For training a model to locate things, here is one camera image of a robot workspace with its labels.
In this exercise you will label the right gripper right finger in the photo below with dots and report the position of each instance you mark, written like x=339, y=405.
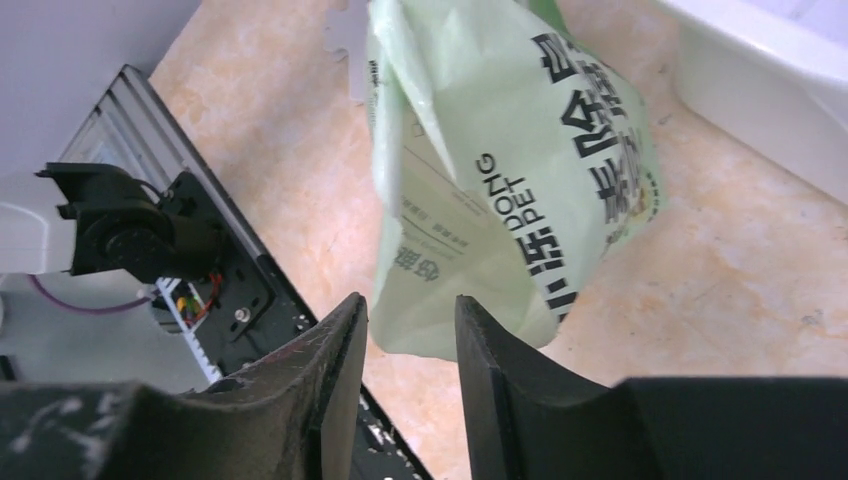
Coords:
x=528, y=417

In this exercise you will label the green cat litter bag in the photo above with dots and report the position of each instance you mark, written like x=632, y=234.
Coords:
x=509, y=160

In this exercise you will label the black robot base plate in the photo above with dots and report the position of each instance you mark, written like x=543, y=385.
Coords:
x=246, y=322

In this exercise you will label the white plastic litter box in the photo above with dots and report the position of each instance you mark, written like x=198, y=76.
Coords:
x=772, y=74

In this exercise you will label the aluminium frame rail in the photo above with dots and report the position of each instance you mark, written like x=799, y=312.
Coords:
x=131, y=128

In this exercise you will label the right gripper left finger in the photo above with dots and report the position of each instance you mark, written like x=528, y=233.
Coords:
x=134, y=431

